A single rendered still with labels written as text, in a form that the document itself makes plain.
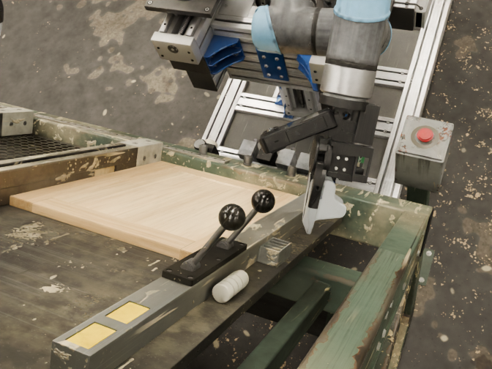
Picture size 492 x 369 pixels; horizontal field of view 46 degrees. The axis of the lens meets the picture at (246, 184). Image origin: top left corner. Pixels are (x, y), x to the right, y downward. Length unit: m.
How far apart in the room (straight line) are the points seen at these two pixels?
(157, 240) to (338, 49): 0.45
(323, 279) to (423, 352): 1.15
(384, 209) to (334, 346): 0.78
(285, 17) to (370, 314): 0.47
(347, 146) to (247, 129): 1.64
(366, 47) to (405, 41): 1.83
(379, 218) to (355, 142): 0.62
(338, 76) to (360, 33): 0.06
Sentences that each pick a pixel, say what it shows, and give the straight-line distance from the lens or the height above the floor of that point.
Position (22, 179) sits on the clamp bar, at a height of 1.33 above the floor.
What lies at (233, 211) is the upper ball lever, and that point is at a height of 1.53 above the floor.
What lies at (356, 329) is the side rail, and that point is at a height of 1.48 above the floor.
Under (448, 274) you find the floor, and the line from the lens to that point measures 2.35.
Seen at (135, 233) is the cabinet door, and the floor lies 1.34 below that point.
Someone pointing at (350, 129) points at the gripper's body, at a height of 1.50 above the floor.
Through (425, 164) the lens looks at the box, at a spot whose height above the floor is 0.90.
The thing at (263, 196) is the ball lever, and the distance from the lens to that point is 0.88.
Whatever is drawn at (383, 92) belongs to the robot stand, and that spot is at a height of 0.21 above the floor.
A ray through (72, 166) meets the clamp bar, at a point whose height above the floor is 1.22.
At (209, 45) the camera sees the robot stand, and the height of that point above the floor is 0.90.
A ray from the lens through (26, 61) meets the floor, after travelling 3.53.
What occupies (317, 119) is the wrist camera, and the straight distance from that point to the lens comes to 0.83.
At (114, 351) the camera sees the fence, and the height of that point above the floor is 1.61.
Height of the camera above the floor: 2.21
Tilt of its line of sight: 60 degrees down
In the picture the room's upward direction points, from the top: 25 degrees counter-clockwise
